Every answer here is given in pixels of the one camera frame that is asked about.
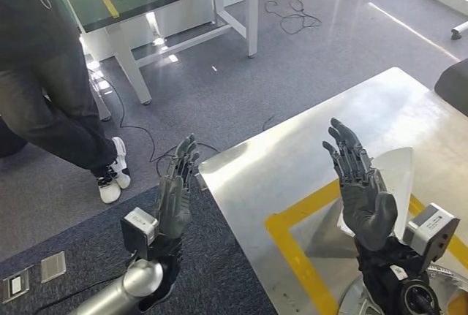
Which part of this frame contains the metal floor socket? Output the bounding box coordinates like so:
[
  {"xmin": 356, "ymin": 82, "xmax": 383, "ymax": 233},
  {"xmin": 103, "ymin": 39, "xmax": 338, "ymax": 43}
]
[
  {"xmin": 2, "ymin": 266, "xmax": 32, "ymax": 304},
  {"xmin": 40, "ymin": 251, "xmax": 67, "ymax": 285}
]

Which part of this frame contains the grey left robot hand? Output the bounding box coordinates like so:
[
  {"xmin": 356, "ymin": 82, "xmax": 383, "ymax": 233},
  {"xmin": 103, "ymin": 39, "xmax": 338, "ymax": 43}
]
[{"xmin": 153, "ymin": 133, "xmax": 201, "ymax": 241}]

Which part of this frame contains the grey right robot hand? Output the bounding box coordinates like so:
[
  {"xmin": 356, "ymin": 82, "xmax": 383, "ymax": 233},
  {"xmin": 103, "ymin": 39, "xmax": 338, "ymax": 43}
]
[{"xmin": 322, "ymin": 118, "xmax": 399, "ymax": 251}]

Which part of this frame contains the round metal disc part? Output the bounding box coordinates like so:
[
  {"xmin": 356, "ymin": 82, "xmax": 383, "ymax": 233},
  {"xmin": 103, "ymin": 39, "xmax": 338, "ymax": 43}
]
[{"xmin": 337, "ymin": 264, "xmax": 468, "ymax": 315}]

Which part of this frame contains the steel workbench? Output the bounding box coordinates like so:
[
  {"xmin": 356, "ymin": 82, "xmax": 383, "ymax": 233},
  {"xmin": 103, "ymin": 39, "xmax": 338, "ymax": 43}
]
[{"xmin": 198, "ymin": 67, "xmax": 468, "ymax": 315}]

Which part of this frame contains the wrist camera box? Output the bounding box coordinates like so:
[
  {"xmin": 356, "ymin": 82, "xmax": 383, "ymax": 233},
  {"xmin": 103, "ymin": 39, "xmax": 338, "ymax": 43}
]
[
  {"xmin": 120, "ymin": 207, "xmax": 161, "ymax": 260},
  {"xmin": 402, "ymin": 202, "xmax": 460, "ymax": 275}
]

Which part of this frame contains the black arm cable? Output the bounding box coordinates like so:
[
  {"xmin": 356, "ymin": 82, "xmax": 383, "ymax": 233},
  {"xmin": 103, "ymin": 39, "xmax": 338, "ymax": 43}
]
[{"xmin": 32, "ymin": 273, "xmax": 127, "ymax": 315}]

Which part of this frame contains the white wheeled furniture leg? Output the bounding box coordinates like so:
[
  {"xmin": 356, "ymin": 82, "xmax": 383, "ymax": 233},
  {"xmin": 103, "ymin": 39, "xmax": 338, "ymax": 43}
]
[{"xmin": 451, "ymin": 21, "xmax": 468, "ymax": 41}]

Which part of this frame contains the person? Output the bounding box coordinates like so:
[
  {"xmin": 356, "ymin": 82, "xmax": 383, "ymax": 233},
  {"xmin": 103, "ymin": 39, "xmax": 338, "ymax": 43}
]
[{"xmin": 0, "ymin": 0, "xmax": 131, "ymax": 205}]

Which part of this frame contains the black case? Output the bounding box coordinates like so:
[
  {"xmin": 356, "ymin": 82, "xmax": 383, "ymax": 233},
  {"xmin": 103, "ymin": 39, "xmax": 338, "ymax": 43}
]
[{"xmin": 434, "ymin": 58, "xmax": 468, "ymax": 118}]

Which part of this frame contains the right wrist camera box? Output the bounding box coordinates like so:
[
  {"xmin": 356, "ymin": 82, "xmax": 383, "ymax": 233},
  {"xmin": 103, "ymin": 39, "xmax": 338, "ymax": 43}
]
[{"xmin": 402, "ymin": 202, "xmax": 460, "ymax": 275}]

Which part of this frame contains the white plastic shell part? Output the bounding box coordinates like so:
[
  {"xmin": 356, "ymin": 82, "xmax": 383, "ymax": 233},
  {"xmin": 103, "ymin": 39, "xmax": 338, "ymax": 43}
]
[{"xmin": 336, "ymin": 147, "xmax": 414, "ymax": 239}]

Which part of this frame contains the black floor cable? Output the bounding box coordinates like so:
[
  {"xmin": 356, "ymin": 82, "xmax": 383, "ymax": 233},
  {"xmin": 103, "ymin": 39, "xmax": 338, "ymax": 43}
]
[
  {"xmin": 88, "ymin": 68, "xmax": 220, "ymax": 178},
  {"xmin": 265, "ymin": 0, "xmax": 322, "ymax": 35}
]

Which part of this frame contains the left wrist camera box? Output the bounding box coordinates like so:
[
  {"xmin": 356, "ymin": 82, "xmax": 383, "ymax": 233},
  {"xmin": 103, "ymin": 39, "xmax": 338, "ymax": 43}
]
[{"xmin": 120, "ymin": 207, "xmax": 161, "ymax": 260}]

